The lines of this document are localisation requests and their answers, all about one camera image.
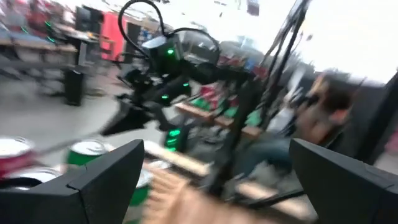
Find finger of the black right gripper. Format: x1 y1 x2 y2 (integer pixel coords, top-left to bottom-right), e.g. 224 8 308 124
116 68 149 103
99 103 159 138

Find green mat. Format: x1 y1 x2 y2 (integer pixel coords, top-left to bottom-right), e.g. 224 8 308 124
190 96 264 127

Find black pole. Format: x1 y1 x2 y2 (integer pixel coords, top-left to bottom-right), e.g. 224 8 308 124
257 0 312 131

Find orange red panel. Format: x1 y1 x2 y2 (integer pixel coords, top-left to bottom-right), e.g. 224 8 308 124
99 11 127 62

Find wooden workbench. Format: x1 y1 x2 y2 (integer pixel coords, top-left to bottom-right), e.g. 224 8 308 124
174 101 264 141

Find black computer tower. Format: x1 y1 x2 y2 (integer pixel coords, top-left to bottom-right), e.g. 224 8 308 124
63 68 85 107

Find black computer green lights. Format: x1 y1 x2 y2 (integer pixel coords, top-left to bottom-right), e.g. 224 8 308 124
162 123 191 154

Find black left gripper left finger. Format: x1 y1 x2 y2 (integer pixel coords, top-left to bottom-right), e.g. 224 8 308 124
0 139 146 224

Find black rig post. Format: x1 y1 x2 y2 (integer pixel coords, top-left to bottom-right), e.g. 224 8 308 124
362 72 398 164

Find green soda can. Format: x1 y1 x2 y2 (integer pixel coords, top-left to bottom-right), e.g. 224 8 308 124
67 139 110 166
128 169 154 207

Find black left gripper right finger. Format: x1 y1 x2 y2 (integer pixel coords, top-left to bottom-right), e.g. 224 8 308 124
289 138 398 224

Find person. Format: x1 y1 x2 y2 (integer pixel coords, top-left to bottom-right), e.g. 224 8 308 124
242 72 361 184

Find grey desk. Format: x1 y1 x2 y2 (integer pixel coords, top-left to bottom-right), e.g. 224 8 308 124
0 30 78 69

